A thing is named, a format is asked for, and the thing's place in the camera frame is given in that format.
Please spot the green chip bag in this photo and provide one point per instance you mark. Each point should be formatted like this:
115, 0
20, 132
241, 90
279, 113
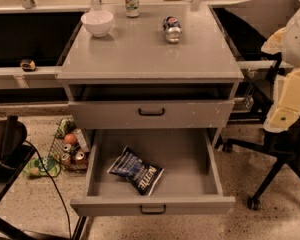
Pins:
65, 127

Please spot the silver soda can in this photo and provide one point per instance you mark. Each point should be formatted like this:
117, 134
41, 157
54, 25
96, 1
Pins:
67, 148

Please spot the orange fruit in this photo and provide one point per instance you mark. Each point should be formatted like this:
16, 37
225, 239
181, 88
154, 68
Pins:
70, 139

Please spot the black office chair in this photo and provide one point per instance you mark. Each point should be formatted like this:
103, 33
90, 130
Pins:
283, 146

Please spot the grey drawer cabinet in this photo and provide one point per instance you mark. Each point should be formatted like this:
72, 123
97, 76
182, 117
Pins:
136, 63

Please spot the blue chip bag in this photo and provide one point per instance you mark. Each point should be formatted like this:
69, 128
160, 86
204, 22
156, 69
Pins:
140, 174

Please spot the white bowl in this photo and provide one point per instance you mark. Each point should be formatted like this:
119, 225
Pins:
97, 23

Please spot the closed grey top drawer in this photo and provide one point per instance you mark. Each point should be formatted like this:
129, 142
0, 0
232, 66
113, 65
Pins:
150, 114

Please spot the yellow tape measure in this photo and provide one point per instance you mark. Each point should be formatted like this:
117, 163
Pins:
28, 65

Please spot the lying blue pepsi can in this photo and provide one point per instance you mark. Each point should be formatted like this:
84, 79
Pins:
172, 29

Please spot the wire basket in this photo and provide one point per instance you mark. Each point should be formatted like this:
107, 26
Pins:
67, 160

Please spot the red soda can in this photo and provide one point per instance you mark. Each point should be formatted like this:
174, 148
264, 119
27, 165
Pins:
80, 157

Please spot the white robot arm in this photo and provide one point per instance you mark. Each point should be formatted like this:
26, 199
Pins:
286, 108

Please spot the black chair left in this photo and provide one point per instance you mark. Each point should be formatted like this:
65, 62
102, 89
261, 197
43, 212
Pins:
15, 153

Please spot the upright green soda can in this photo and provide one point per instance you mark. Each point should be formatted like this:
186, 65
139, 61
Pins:
132, 8

